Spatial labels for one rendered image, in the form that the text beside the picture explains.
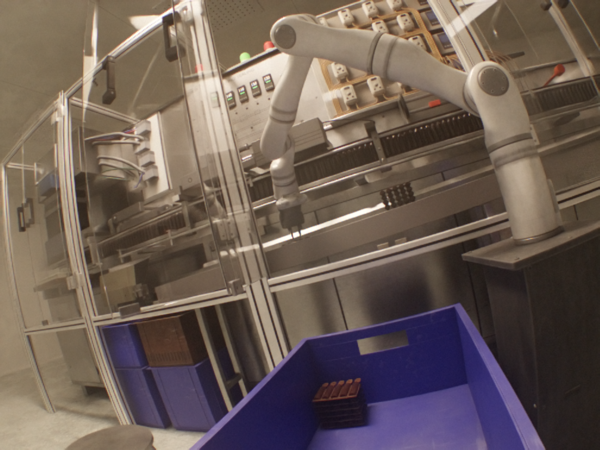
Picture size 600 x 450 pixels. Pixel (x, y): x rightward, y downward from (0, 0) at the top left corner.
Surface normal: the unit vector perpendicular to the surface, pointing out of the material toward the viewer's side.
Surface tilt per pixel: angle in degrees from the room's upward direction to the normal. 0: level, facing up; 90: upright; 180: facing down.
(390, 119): 90
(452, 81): 102
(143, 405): 90
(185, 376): 90
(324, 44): 123
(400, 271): 90
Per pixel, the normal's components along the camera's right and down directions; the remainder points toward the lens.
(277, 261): -0.30, 0.00
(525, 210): -0.77, 0.15
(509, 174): -0.87, 0.20
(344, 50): -0.52, 0.61
